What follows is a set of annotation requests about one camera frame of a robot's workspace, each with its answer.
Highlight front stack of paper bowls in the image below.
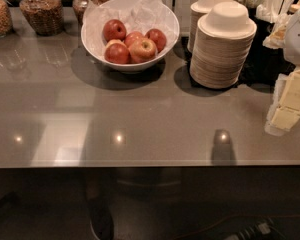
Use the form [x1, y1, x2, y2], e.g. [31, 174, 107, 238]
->
[189, 1, 257, 89]

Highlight black power strip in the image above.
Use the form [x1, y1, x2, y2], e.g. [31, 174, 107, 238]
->
[223, 220, 273, 240]

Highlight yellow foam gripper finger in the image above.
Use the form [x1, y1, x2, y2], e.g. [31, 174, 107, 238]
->
[279, 67, 300, 113]
[271, 107, 300, 131]

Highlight white paper bowl liner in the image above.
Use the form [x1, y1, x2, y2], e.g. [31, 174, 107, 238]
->
[82, 0, 178, 59]

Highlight middle glass jar of cereal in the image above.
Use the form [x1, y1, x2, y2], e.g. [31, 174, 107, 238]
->
[19, 0, 64, 36]

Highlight red apple front left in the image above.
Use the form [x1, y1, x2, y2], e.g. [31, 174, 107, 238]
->
[104, 39, 130, 64]

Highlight white ceramic bowl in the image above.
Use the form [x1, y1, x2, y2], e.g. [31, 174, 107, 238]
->
[80, 0, 181, 73]

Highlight black tray mat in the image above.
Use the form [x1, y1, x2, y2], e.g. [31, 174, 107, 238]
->
[187, 9, 295, 90]

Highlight stack of paper bowls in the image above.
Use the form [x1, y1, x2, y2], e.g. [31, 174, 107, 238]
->
[187, 0, 232, 53]
[189, 1, 257, 89]

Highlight rear stack of paper bowls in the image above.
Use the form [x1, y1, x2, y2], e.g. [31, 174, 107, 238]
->
[187, 0, 232, 53]

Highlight white wrapped cutlery pile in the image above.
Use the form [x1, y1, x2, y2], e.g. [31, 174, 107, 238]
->
[235, 0, 294, 49]

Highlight red apple back left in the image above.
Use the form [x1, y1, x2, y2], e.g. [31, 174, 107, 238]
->
[103, 19, 127, 41]

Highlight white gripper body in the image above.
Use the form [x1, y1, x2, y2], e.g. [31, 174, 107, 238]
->
[264, 74, 287, 136]

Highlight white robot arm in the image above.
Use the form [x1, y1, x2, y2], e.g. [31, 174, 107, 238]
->
[265, 9, 300, 136]

